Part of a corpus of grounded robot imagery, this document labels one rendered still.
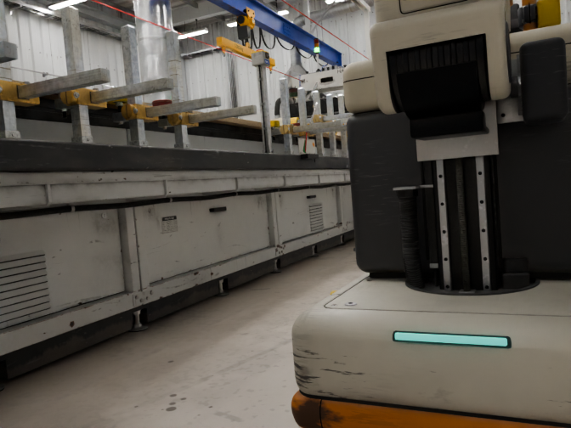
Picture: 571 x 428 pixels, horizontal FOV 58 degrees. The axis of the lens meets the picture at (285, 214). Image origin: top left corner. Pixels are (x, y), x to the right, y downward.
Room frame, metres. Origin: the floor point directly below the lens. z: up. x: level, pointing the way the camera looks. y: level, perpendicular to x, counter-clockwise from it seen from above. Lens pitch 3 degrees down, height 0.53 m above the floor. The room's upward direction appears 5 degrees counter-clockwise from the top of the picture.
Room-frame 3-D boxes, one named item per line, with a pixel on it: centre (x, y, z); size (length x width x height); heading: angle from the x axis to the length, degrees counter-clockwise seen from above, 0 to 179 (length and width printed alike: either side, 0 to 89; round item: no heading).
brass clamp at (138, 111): (1.82, 0.48, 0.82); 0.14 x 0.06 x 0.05; 155
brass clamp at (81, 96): (1.59, 0.58, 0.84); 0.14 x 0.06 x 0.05; 155
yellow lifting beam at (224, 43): (8.20, 0.37, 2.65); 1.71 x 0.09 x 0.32; 155
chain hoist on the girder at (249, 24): (8.20, 0.37, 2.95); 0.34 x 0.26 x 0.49; 155
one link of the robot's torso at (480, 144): (0.97, -0.38, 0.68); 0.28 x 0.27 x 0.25; 64
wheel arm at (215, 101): (1.80, 0.38, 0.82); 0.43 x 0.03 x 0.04; 65
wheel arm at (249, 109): (2.02, 0.28, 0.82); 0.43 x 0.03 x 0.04; 65
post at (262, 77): (2.69, 0.06, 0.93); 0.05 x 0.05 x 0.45; 65
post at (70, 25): (1.57, 0.59, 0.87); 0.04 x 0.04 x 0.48; 65
